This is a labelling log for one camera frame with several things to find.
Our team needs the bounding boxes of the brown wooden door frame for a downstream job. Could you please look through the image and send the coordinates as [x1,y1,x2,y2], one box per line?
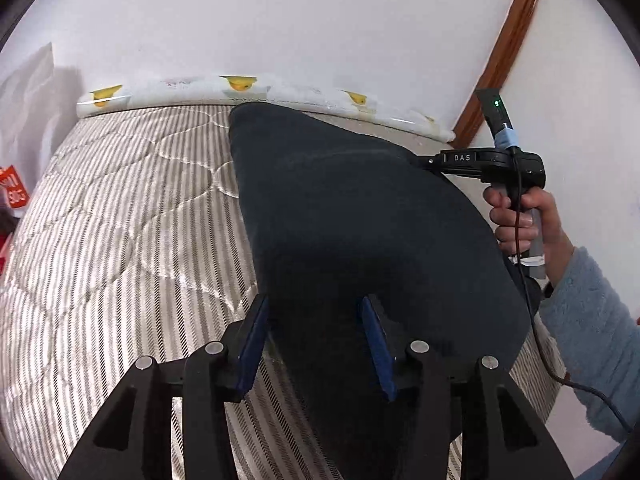
[452,0,548,147]

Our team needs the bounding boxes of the red printed box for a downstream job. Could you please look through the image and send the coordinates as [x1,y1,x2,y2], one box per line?
[0,166,26,208]

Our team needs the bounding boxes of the white duck-print rolled blanket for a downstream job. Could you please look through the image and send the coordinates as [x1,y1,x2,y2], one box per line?
[75,74,456,143]

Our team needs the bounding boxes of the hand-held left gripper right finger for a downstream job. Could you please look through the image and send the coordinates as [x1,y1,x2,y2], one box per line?
[361,294,576,480]

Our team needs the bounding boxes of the black knit sweater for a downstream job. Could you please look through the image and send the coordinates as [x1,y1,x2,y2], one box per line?
[227,101,532,480]

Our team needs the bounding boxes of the striped quilted mattress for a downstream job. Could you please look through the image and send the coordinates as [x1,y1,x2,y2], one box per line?
[0,105,566,480]

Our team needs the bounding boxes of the person's right forearm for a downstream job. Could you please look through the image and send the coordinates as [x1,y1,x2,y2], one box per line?
[540,245,640,480]

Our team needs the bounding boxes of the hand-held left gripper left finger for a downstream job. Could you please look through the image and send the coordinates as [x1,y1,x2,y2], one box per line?
[57,294,271,480]

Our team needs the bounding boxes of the person's right hand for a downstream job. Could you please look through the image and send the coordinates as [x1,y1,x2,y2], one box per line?
[487,185,576,286]

